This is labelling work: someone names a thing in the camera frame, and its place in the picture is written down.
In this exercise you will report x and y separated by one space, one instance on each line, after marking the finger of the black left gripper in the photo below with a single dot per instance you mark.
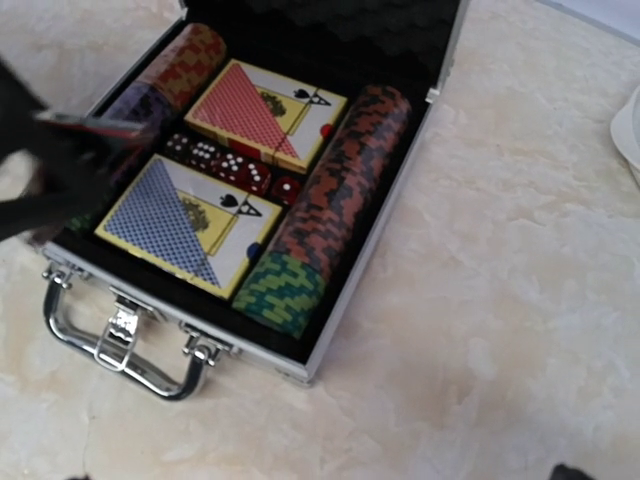
72 170

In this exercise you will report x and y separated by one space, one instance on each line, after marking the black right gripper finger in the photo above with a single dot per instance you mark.
566 472

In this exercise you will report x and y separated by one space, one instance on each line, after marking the black triangular dealer button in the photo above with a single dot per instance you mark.
105 128

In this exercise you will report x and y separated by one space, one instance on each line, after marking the blue playing card deck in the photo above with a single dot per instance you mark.
195 227

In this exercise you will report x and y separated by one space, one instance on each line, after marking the red playing card deck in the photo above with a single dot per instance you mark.
267 116

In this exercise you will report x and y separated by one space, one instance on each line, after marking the aluminium poker case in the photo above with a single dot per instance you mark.
161 332

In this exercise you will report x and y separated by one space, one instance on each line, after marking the green chip group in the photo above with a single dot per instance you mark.
281 293

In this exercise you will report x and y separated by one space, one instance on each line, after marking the green chip stack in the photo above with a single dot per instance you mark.
83 224

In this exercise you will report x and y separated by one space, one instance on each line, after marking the left poker chip row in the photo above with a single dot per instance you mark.
167 85

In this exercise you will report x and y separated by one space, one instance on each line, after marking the poker chip row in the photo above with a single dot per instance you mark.
320 224
167 85

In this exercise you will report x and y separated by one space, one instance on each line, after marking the red dice row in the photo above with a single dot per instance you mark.
273 183

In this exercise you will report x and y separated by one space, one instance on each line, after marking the right poker chip row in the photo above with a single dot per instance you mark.
320 224

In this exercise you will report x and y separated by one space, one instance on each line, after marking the white swirl plate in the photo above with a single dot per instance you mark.
624 131

